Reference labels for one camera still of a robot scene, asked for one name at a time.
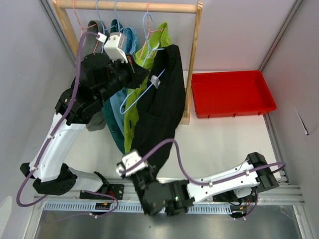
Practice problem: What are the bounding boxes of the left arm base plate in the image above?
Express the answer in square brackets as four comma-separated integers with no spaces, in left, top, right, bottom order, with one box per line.
[79,184,124,200]

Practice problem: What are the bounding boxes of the aluminium mounting rail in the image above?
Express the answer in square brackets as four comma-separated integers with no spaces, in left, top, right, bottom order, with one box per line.
[41,179,305,218]

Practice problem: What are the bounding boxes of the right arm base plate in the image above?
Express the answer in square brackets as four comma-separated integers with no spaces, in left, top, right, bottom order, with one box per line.
[212,191,240,204]

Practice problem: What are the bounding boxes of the grey shorts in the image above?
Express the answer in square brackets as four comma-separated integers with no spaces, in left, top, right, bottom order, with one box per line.
[82,20,106,131]

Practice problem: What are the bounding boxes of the pink hanger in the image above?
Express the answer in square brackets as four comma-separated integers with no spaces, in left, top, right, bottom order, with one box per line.
[73,0,99,54]
[140,1,164,67]

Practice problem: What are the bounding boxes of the red plastic bin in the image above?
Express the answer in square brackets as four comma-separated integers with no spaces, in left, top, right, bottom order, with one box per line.
[191,70,277,119]

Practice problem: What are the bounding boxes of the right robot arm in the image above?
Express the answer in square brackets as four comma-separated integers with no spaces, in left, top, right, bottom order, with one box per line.
[130,152,279,217]

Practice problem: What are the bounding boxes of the light blue shorts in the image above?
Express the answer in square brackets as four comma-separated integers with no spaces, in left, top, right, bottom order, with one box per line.
[110,27,139,135]

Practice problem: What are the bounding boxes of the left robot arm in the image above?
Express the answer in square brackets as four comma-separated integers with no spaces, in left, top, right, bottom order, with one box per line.
[20,53,149,199]

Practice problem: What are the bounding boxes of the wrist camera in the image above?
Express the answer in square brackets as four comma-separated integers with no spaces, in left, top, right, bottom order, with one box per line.
[104,32,128,63]
[116,149,149,178]

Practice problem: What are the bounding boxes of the black shorts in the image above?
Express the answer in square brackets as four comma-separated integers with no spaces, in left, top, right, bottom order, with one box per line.
[131,44,185,157]

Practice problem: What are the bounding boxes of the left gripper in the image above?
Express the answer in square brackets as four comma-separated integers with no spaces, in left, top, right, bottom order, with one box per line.
[95,53,150,105]

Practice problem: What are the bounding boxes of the wooden clothes rack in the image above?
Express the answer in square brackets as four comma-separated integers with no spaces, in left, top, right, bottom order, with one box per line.
[52,0,203,125]

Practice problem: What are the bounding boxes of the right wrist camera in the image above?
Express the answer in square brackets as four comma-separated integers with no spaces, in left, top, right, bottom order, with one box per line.
[116,149,149,178]

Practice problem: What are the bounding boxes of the lime green shorts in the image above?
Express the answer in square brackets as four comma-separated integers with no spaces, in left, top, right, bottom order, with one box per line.
[124,22,171,153]

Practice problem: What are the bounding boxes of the dark green shorts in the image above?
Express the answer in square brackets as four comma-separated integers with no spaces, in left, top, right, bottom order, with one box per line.
[102,19,129,155]

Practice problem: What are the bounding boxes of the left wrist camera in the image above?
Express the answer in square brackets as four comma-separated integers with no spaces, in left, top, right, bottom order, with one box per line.
[104,32,128,63]

